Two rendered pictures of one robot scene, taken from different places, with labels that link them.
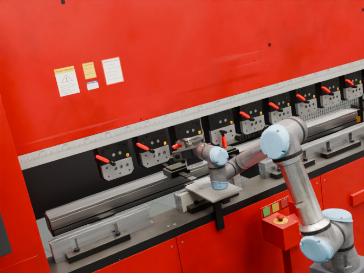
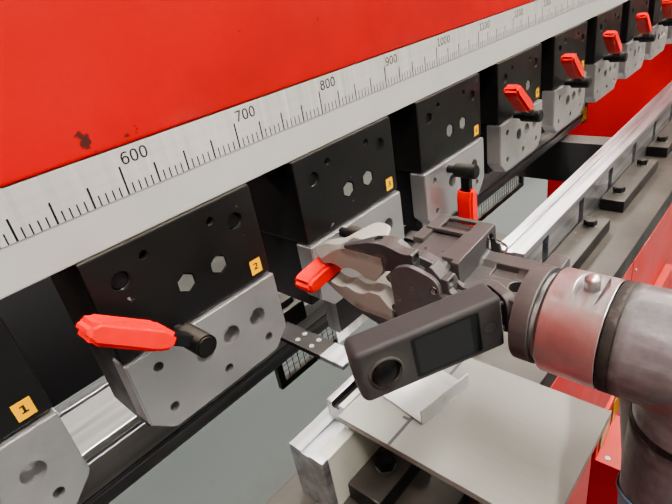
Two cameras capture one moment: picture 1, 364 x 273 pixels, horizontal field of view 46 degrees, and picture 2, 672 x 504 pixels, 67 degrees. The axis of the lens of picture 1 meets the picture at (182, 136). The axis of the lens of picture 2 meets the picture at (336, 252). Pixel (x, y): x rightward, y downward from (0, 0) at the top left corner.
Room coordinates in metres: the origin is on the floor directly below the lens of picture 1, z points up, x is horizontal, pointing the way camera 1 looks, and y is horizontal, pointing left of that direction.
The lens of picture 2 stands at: (1.63, 0.13, 1.48)
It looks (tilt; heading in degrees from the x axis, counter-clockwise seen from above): 28 degrees down; 343
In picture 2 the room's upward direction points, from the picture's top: 10 degrees counter-clockwise
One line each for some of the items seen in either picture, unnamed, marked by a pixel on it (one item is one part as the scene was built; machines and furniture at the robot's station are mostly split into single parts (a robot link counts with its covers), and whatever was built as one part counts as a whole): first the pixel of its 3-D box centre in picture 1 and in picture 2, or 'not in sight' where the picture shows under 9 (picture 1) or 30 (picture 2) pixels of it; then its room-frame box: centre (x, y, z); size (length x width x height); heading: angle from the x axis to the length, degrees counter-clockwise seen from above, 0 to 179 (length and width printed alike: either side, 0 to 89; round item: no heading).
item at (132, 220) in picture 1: (103, 232); not in sight; (1.90, 0.45, 0.92); 0.50 x 0.06 x 0.10; 117
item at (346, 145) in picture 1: (340, 149); (630, 183); (2.54, -0.97, 0.89); 0.30 x 0.05 x 0.03; 117
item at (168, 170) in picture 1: (182, 172); (287, 328); (2.29, 0.03, 1.01); 0.26 x 0.12 x 0.05; 27
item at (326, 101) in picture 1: (325, 92); (617, 36); (2.58, -0.92, 1.26); 0.15 x 0.09 x 0.17; 117
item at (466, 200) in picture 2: (223, 138); (463, 199); (2.15, -0.21, 1.20); 0.04 x 0.02 x 0.10; 27
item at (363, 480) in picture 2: (213, 200); (428, 424); (2.11, -0.10, 0.89); 0.30 x 0.05 x 0.03; 117
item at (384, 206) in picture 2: (186, 136); (329, 206); (2.13, -0.02, 1.26); 0.15 x 0.09 x 0.17; 117
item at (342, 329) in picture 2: (194, 158); (358, 292); (2.14, -0.04, 1.13); 0.10 x 0.02 x 0.10; 117
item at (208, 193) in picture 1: (213, 188); (468, 416); (2.01, -0.11, 1.00); 0.26 x 0.18 x 0.01; 27
